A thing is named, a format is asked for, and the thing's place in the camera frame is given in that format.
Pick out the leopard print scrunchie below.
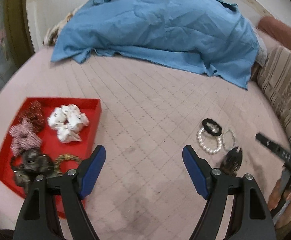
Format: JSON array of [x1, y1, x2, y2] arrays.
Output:
[[54, 154, 82, 177]]

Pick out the small pale bead bracelet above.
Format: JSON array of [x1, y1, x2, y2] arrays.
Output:
[[221, 128, 237, 152]]

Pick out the brown cushion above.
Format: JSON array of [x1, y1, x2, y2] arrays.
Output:
[[257, 16, 291, 50]]

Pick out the dark red polka dot scrunchie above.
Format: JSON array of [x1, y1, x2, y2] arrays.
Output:
[[18, 100, 45, 133]]

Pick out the person's right hand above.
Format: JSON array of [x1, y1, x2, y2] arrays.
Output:
[[268, 179, 291, 230]]

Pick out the red plaid scrunchie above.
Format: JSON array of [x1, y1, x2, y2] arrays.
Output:
[[9, 118, 42, 157]]

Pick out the large white pearl bracelet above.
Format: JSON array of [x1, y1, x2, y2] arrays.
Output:
[[196, 126, 223, 155]]

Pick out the grey black organza scrunchie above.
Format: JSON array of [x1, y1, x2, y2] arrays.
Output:
[[10, 147, 54, 195]]

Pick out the black rhinestone hair claw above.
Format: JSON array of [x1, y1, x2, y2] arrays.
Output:
[[219, 146, 243, 177]]

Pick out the blue blanket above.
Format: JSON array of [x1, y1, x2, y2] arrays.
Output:
[[51, 0, 259, 88]]

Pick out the floral white brown blanket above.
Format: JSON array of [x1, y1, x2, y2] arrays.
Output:
[[42, 5, 82, 47]]

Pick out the black scrunchie with bead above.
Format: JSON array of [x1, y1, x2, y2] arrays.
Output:
[[202, 118, 222, 137]]

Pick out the white cherry print scrunchie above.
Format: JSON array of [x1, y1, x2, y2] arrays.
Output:
[[47, 104, 90, 144]]

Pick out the red tray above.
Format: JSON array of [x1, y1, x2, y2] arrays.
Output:
[[0, 96, 103, 219]]

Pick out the striped beige pillow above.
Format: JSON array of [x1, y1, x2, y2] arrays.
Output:
[[257, 46, 291, 145]]

